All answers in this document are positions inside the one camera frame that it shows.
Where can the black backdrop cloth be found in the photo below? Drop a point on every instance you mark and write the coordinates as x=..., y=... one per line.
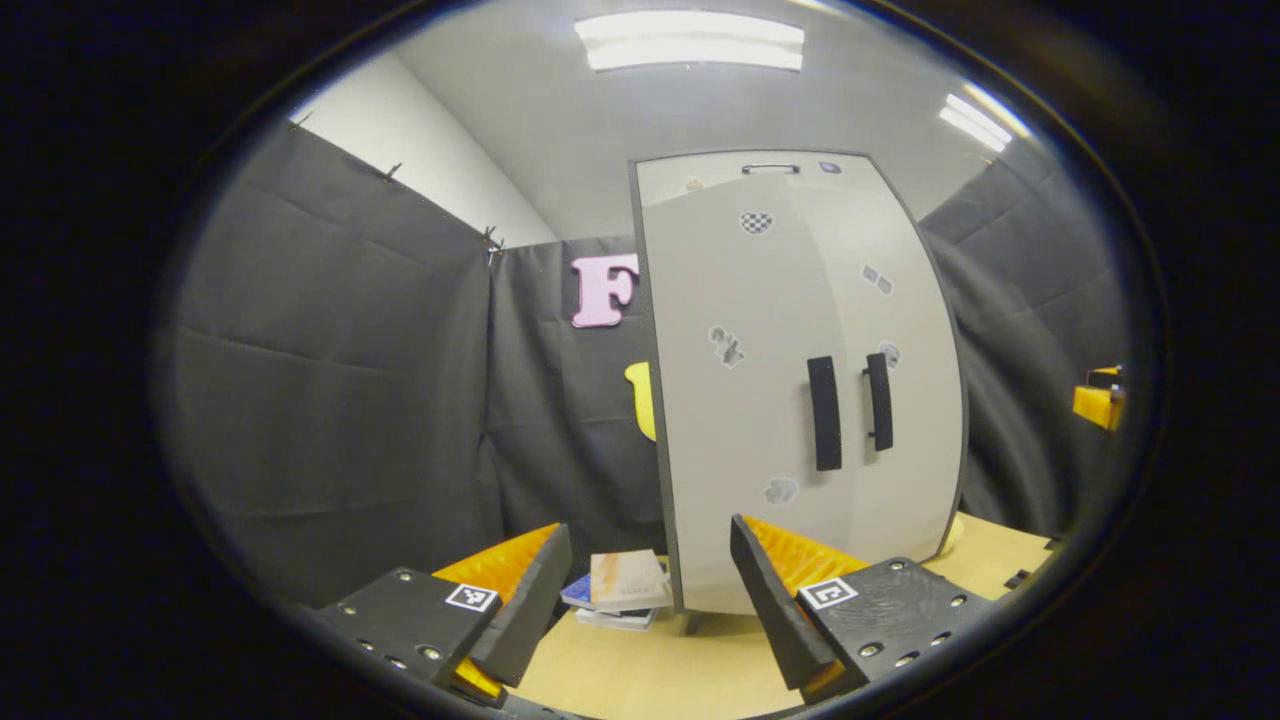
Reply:
x=330, y=380

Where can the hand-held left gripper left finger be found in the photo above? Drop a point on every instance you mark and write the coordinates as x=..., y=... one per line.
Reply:
x=525, y=600

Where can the large ceiling light panel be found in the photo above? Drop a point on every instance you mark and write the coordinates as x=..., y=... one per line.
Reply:
x=690, y=40

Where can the blue book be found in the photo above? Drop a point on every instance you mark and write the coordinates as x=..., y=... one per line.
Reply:
x=577, y=592

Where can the grey shoe cabinet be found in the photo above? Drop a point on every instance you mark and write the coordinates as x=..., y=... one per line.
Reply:
x=690, y=168

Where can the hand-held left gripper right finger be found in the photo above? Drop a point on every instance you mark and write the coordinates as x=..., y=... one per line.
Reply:
x=775, y=600

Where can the small ceiling light panel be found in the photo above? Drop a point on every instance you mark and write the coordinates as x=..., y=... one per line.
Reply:
x=980, y=120

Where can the white book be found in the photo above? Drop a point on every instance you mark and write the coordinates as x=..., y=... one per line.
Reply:
x=615, y=618

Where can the grey shoe cabinet door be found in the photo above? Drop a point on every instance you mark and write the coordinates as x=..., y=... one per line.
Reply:
x=730, y=420
x=920, y=420

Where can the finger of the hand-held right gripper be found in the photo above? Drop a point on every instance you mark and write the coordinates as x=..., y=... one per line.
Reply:
x=1098, y=405

